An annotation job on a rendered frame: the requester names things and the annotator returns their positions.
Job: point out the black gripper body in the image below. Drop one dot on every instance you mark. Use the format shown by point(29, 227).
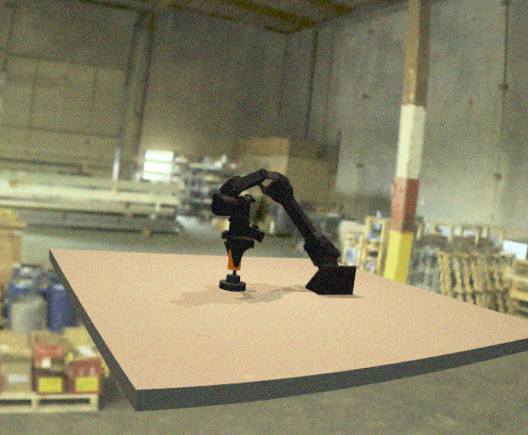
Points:
point(236, 232)

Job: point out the grey round pedestal with dark shaft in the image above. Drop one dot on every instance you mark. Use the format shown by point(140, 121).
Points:
point(232, 283)

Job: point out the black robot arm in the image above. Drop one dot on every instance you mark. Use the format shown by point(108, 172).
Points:
point(228, 203)

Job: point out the orange knob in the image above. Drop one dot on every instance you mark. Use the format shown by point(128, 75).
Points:
point(230, 265)

